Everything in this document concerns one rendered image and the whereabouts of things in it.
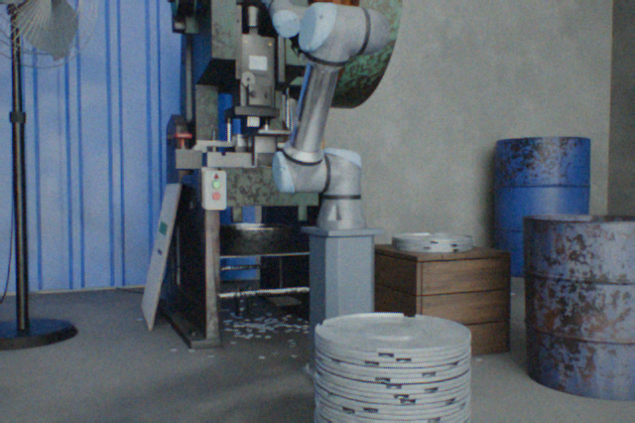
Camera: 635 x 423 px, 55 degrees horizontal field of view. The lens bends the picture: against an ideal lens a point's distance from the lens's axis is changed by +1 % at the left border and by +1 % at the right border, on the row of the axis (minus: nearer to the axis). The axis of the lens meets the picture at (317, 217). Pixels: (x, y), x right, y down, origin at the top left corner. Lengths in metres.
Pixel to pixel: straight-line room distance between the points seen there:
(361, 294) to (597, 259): 0.64
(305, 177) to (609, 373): 0.97
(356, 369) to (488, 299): 1.15
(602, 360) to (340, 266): 0.74
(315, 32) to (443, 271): 0.92
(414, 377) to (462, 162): 3.49
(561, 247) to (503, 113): 2.97
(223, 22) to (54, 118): 1.41
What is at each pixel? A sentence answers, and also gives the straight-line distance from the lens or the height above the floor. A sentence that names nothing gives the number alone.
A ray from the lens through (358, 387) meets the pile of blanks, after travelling 1.07.
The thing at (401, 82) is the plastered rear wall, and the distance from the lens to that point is 4.23.
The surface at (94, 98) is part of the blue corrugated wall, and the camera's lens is 3.59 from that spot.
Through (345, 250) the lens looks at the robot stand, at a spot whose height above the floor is 0.39.
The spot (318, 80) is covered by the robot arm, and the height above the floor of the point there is 0.84.
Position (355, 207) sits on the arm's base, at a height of 0.51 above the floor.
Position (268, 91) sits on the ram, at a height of 0.95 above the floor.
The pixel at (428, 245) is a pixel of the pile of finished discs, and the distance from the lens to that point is 2.10.
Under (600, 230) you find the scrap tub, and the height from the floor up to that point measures 0.46.
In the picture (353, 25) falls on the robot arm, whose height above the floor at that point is 0.96.
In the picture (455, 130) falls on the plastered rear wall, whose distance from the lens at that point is 4.44.
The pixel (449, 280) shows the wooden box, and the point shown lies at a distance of 2.06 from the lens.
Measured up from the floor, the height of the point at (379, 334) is 0.30.
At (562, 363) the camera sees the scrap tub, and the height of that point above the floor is 0.08.
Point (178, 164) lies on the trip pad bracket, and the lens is 2.21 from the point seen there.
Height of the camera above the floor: 0.57
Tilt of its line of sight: 3 degrees down
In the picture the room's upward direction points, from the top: straight up
